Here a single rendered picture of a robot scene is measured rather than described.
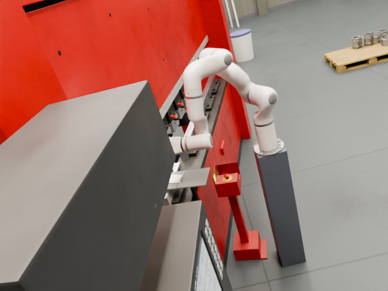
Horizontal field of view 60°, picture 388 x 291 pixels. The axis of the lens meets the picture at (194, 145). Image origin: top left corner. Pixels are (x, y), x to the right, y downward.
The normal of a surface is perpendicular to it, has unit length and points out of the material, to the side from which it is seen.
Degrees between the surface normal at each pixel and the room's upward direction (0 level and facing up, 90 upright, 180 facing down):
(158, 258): 0
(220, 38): 90
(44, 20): 90
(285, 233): 90
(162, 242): 0
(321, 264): 0
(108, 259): 90
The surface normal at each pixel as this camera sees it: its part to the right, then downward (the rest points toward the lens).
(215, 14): -0.18, 0.52
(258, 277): -0.27, -0.84
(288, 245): 0.05, 0.47
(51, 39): 0.94, -0.14
